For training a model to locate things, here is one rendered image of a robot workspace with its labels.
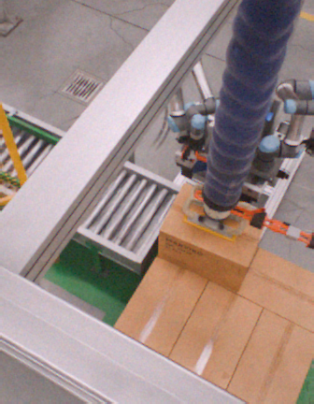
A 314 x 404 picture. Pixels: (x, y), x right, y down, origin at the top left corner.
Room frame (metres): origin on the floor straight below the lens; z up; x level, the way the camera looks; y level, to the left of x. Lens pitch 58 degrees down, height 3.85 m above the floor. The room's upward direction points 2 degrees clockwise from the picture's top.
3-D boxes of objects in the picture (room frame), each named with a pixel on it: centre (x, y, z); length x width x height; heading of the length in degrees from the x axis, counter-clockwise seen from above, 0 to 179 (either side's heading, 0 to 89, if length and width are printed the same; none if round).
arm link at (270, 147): (2.04, -0.71, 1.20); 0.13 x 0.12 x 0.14; 88
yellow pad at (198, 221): (1.54, -0.34, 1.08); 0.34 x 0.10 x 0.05; 67
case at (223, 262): (1.62, -0.38, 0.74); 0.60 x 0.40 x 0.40; 67
